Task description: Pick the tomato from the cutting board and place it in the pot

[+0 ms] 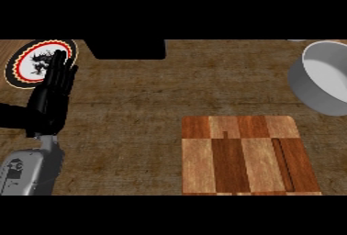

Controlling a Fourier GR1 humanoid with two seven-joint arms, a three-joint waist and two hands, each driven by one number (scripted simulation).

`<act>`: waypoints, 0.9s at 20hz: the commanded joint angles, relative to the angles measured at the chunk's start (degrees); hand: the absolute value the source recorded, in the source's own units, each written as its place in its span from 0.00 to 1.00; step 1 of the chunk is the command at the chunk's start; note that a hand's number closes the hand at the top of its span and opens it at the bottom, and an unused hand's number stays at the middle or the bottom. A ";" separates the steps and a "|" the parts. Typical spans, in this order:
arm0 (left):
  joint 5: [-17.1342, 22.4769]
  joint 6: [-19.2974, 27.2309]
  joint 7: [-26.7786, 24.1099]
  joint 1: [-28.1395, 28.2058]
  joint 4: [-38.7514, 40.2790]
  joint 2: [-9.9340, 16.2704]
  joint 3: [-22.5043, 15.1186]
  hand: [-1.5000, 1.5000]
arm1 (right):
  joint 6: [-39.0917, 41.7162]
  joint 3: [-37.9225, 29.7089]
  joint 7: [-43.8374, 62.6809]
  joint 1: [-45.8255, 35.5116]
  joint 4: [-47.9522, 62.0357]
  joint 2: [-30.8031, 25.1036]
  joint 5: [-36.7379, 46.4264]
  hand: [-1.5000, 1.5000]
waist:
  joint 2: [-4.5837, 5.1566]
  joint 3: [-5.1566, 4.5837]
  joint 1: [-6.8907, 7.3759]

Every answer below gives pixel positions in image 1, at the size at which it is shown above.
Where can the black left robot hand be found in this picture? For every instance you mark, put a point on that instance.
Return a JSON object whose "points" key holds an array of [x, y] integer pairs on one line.
{"points": [[47, 101]]}

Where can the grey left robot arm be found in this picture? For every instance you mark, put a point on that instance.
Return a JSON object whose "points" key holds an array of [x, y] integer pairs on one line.
{"points": [[30, 171]]}

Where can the wooden cutting board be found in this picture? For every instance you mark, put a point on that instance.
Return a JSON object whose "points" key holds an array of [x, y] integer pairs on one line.
{"points": [[245, 156]]}

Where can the grey pot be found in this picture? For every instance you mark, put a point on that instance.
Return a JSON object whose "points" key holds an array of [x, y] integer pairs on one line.
{"points": [[322, 81]]}

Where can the round black patterned plate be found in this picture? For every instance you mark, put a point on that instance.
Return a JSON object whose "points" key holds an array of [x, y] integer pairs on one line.
{"points": [[27, 65]]}

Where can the black appliance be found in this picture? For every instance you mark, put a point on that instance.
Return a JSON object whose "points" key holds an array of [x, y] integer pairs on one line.
{"points": [[129, 49]]}

